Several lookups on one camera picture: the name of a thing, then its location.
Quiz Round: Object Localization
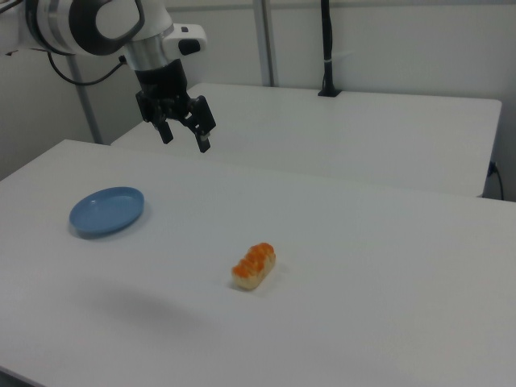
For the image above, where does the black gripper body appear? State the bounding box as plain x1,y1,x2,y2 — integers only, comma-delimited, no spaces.
134,58,194,123

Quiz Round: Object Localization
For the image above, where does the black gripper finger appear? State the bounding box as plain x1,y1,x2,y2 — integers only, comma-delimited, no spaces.
151,107,175,145
182,94,218,154

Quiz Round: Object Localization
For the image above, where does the orange glazed bread loaf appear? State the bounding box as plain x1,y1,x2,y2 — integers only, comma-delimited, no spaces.
231,242,279,291

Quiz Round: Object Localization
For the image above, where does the blue oval plate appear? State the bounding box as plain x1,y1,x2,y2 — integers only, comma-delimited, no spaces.
69,185,146,239

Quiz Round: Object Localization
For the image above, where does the black pole with clamp base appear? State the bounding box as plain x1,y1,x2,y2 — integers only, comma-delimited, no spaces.
317,0,343,98

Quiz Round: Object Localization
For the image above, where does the grey partition post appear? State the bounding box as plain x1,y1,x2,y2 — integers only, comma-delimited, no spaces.
254,0,280,87
70,54,103,145

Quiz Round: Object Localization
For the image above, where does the black power cable with plug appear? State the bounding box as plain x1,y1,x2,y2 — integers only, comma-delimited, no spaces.
488,160,506,201

